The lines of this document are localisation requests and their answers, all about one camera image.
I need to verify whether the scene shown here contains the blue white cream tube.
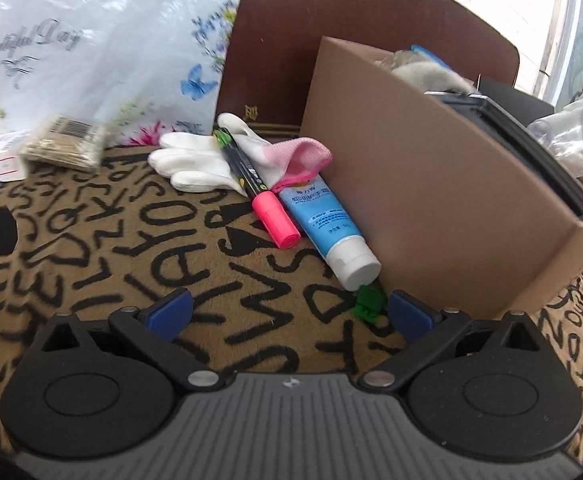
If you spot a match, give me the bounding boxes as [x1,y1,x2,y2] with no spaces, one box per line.
[278,176,381,292]

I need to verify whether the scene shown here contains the black marker pink cap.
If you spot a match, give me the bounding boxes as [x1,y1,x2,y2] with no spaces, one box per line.
[212,128,301,249]

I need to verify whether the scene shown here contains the small green plastic clip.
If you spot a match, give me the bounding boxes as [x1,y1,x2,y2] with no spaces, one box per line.
[353,285,387,324]

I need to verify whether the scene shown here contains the brown cardboard box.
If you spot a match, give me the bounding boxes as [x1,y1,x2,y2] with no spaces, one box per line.
[301,37,583,318]

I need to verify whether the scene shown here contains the leopard letter print blanket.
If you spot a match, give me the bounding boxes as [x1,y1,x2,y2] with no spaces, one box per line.
[0,148,583,479]

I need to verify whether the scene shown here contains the white pink work glove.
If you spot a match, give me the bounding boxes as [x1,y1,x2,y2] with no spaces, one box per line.
[147,113,333,195]

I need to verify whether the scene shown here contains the packet of cotton swabs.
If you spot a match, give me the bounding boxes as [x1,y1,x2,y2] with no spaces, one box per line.
[19,115,109,174]

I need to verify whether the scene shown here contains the black tray in box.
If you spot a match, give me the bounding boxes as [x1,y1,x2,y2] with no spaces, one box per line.
[426,91,583,220]

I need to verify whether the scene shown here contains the clear plastic wrap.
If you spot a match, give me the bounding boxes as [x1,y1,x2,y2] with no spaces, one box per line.
[528,97,583,177]

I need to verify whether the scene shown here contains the floral white plastic bag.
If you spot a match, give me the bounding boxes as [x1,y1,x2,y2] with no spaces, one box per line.
[0,0,241,144]

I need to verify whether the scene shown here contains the dark brown wooden headboard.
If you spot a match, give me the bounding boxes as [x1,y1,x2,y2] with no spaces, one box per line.
[217,0,519,134]

